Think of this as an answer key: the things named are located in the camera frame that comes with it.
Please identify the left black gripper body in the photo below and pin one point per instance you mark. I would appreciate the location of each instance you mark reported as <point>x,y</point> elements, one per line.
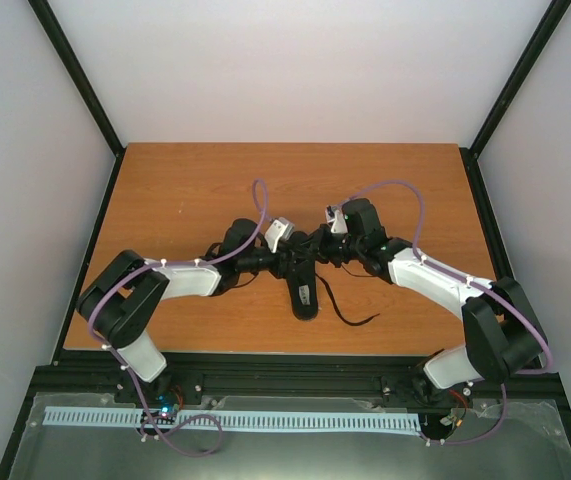
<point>278,270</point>

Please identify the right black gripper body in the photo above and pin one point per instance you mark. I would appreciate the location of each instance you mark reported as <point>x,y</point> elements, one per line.
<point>337,250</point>

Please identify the black canvas shoe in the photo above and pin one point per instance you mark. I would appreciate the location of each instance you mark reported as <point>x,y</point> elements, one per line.
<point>302,287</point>

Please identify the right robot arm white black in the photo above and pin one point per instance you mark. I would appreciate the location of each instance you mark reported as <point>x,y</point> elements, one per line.
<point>502,335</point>

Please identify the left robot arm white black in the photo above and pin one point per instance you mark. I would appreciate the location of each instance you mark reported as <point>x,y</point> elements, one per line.
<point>120,302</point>

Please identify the left green led circuit board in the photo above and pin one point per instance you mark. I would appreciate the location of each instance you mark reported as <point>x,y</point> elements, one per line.
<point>167,412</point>

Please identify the right small connector board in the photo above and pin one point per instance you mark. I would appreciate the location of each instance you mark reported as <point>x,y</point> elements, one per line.
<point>454,418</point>

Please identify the clear plastic sheet cover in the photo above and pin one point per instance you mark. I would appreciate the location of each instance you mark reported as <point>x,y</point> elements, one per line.
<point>521,440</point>

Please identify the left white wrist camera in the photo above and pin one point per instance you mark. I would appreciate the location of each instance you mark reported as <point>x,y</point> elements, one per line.
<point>280,229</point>

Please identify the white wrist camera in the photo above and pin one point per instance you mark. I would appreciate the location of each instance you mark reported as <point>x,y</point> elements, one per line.
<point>280,229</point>
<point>336,220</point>

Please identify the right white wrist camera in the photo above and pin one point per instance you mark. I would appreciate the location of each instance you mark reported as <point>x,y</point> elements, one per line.
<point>336,220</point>

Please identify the right black frame post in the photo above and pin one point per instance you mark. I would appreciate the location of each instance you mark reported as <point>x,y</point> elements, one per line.
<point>535,46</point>

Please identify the black frame post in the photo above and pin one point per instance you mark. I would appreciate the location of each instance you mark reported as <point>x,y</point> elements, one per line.
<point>535,46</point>
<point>66,54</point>

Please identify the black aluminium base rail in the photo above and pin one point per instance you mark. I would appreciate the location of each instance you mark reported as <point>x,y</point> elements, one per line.
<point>193,378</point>

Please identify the light blue slotted cable duct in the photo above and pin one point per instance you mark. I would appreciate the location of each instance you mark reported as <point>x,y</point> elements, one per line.
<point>246,421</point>

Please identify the left black frame post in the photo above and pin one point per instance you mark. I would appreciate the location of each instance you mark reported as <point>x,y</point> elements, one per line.
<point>66,54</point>

